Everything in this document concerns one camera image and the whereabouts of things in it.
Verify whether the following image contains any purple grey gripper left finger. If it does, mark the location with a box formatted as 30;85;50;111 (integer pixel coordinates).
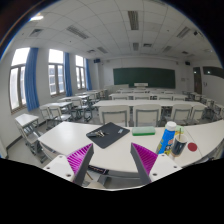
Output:
67;144;94;186

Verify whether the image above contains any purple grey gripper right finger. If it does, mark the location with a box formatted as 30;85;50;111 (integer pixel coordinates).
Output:
130;143;158;185

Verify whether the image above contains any blue bottle with white cap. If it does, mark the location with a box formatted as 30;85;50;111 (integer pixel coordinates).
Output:
156;121;177;154

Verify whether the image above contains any green rectangular box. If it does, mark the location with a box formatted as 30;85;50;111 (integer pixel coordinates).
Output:
132;126;155;136

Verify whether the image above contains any bunch of keys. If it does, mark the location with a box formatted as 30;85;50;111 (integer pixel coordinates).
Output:
87;130;109;137

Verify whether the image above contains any dark blue paper cup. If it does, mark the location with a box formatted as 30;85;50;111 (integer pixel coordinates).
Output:
171;134;188;157

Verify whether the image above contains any white chair front middle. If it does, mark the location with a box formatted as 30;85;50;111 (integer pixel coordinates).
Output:
133;104;161;127

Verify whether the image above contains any white chair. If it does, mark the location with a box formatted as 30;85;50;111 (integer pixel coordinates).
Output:
133;104;161;127
99;105;130;127
165;104;192;125

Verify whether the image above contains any red round coaster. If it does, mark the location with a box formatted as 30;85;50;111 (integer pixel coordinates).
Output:
188;143;197;152

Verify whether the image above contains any white chair front left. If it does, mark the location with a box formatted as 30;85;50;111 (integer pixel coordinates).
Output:
99;105;130;127

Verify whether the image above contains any white chair front right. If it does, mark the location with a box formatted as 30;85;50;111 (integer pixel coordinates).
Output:
165;104;192;125

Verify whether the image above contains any white long desk second row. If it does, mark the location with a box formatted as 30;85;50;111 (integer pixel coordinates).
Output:
93;100;207;108

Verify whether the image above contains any small white desk left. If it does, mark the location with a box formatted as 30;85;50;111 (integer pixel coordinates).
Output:
15;114;41;155

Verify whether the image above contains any blue curtain far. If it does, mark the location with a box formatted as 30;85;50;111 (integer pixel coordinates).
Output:
85;59;92;91

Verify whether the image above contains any blue curtain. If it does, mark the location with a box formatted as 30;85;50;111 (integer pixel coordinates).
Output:
85;59;92;91
64;52;72;97
24;48;39;111

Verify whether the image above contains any white teacher podium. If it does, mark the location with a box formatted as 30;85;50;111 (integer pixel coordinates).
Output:
134;83;148;88

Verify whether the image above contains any green chalkboard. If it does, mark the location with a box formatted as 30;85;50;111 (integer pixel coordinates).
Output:
113;68;176;89

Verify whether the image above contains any blue curtain left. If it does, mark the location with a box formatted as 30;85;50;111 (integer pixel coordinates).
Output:
24;48;39;111

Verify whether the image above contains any blue curtain middle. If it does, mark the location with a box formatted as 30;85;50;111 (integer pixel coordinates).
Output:
64;52;72;97

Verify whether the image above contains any dark door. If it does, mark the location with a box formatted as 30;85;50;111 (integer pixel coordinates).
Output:
193;67;202;94

